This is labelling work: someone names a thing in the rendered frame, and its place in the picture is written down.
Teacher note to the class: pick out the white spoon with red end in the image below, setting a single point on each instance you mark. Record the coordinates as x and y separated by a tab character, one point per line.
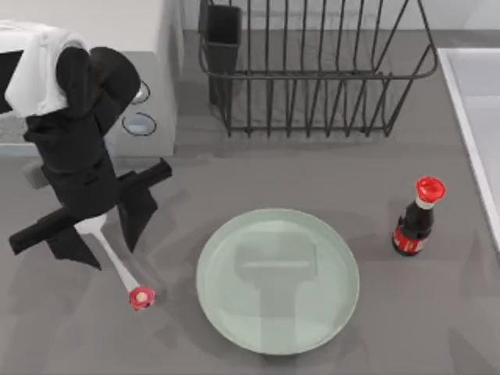
115	261

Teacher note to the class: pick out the round microwave knob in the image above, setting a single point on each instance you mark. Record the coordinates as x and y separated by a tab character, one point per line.
140	124
142	93

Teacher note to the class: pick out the pale microwave oven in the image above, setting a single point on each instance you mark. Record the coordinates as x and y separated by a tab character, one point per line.
162	97

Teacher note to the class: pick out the pale green plate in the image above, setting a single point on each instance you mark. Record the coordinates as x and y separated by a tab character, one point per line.
277	312

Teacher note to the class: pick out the dark grey cutlery holder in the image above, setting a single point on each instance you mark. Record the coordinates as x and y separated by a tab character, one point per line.
222	35

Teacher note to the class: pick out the dark bottle with red cap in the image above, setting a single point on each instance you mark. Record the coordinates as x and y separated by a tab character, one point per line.
415	228

